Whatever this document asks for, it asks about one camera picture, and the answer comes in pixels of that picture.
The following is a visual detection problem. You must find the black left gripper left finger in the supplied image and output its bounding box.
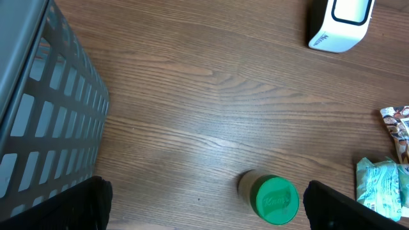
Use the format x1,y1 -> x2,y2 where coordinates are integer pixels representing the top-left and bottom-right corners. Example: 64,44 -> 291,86
1,176 -> 112,230

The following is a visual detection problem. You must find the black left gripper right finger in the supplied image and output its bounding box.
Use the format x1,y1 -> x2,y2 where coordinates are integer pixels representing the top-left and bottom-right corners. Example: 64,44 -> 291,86
303,180 -> 408,230

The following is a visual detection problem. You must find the green lid jar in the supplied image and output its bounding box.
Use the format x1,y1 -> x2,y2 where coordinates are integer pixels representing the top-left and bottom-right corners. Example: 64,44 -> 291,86
237,169 -> 300,226

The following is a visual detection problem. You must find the teal snack packet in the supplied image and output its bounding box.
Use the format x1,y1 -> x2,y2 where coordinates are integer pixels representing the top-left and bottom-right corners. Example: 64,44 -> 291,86
356,158 -> 402,222

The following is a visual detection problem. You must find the beige brown snack bag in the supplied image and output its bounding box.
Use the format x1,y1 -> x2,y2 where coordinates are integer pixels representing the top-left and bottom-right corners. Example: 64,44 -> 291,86
380,105 -> 408,164

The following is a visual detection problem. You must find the teal white small packet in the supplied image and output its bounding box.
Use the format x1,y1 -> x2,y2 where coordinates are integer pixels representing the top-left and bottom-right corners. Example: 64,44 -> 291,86
397,164 -> 409,218

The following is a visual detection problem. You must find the white barcode scanner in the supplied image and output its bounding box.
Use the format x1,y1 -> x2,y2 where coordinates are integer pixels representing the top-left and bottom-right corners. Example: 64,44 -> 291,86
307,0 -> 374,53

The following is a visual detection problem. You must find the grey plastic mesh basket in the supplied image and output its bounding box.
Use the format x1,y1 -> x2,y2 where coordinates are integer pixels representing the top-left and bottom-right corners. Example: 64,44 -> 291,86
1,0 -> 110,220

